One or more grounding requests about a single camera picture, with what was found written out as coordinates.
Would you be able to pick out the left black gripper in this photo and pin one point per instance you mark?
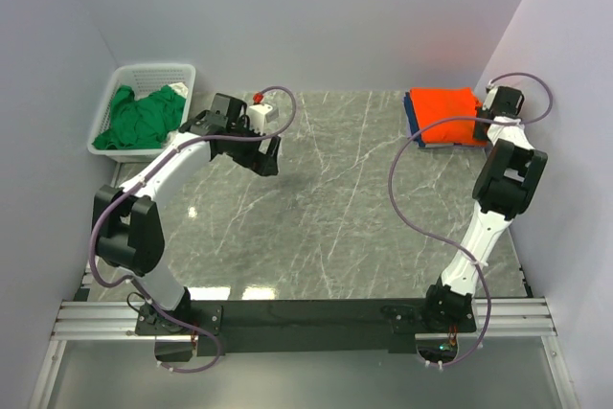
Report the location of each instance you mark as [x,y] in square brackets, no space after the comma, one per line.
[261,156]

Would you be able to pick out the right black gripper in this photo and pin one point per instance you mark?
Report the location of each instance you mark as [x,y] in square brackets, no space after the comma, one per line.
[482,128]

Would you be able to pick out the orange t shirt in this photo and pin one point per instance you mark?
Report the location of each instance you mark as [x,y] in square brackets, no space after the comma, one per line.
[425,106]

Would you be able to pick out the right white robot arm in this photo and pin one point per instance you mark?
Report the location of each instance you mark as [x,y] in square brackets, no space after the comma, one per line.
[503,190]

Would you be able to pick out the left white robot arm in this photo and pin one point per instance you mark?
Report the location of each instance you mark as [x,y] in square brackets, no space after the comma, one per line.
[127,231]

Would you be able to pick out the folded blue printed t shirt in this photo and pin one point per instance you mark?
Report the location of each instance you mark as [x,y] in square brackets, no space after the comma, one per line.
[449,134]

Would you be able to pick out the white garment in basket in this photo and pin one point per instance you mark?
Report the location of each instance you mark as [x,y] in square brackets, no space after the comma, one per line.
[180,89]

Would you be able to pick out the green t shirt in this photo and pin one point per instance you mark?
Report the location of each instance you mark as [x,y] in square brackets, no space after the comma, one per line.
[141,123]

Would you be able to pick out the white plastic laundry basket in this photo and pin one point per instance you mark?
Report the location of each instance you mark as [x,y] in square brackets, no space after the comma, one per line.
[143,79]

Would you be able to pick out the black base crossbeam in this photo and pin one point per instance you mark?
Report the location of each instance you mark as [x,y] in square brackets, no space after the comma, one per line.
[392,325]

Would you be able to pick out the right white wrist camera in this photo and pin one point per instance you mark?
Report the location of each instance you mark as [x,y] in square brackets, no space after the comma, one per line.
[489,98]

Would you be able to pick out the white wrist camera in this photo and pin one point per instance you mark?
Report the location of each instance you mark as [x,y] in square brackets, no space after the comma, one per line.
[489,98]
[261,114]

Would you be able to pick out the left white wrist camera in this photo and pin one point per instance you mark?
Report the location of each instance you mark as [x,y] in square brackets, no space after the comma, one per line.
[261,114]

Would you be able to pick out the aluminium frame rail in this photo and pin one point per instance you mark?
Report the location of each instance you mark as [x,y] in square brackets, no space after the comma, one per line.
[249,239]

